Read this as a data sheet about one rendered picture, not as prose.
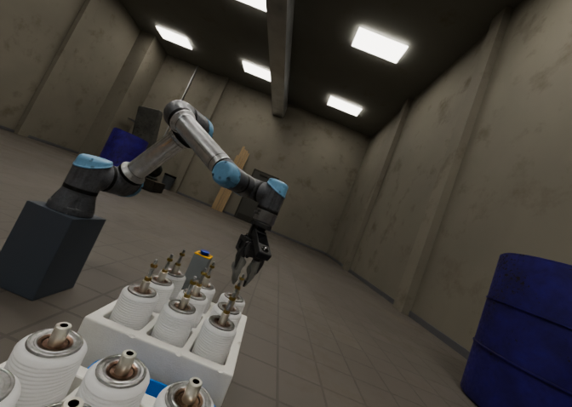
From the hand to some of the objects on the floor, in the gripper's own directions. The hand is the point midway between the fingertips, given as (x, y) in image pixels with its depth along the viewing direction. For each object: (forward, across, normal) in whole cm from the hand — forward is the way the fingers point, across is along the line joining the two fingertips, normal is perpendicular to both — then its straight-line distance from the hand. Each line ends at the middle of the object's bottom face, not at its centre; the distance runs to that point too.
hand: (240, 282), depth 85 cm
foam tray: (+34, +10, -6) cm, 36 cm away
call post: (+34, +4, -35) cm, 49 cm away
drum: (+34, -202, +19) cm, 206 cm away
